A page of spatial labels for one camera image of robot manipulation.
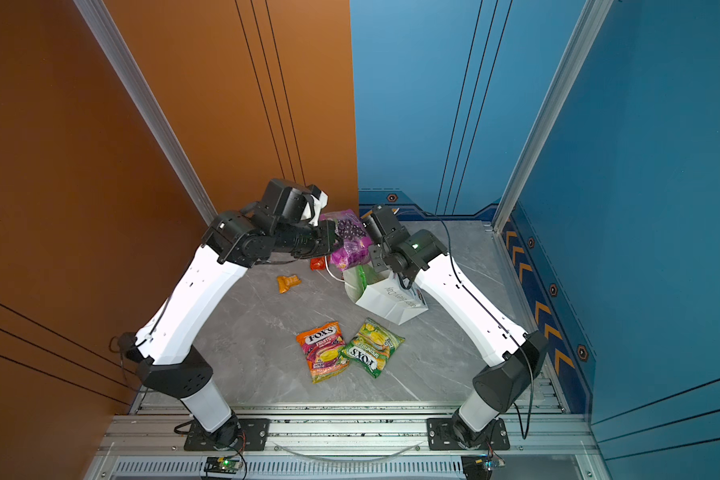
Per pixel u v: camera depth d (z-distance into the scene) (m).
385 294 0.76
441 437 0.72
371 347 0.85
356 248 0.67
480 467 0.70
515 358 0.40
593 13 0.70
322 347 0.85
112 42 0.74
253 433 0.74
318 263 1.05
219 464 0.71
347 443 0.73
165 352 0.41
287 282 1.02
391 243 0.53
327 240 0.55
